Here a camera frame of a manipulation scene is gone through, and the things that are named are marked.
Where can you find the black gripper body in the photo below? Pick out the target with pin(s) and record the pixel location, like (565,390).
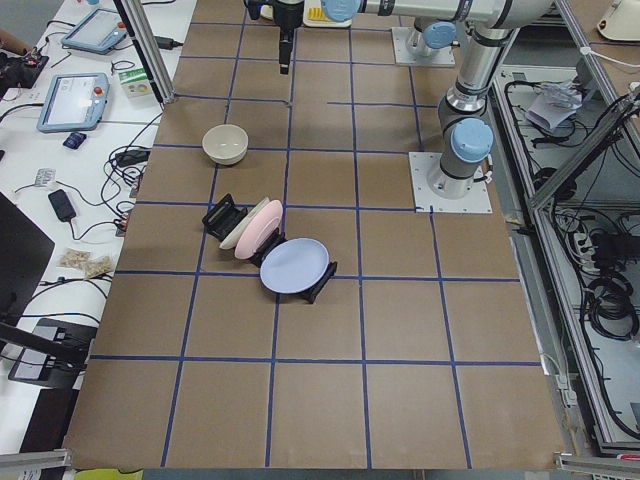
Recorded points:
(287,14)

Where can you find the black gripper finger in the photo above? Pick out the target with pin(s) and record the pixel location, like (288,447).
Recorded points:
(284,59)

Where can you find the blue plate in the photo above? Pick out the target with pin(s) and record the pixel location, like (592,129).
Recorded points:
(294,266)

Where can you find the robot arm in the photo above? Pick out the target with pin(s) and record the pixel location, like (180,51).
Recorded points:
(468,140)
(426,43)

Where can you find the pink plate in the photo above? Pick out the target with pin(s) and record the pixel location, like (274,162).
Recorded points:
(259,229)

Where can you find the cream plate in rack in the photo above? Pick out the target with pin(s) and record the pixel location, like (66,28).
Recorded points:
(233,237)

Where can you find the cream ceramic bowl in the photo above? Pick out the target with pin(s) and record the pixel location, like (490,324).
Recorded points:
(225,144)

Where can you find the small green white box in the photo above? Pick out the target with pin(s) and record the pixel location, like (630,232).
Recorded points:
(135,83)

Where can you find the black dish rack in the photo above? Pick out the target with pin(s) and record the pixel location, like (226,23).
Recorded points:
(221,219)

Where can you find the upper teach pendant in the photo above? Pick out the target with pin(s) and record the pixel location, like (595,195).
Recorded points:
(99,32)

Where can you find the teach pendant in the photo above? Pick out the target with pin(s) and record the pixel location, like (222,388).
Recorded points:
(99,32)
(74,102)

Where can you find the lower teach pendant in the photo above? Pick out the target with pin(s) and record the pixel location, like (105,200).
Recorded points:
(74,102)

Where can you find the black smartphone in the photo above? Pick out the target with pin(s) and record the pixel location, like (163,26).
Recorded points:
(62,205)

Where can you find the crumpled paper sheets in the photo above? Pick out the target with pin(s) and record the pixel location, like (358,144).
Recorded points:
(555,103)

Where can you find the bag of small parts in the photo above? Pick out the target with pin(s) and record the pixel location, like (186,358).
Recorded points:
(82,260)

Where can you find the black monitor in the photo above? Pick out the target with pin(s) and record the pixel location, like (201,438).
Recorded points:
(25,254)

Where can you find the aluminium frame post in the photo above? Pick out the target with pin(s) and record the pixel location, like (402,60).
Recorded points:
(140,32)

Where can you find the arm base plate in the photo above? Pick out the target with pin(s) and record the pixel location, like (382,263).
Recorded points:
(435,192)
(410,49)

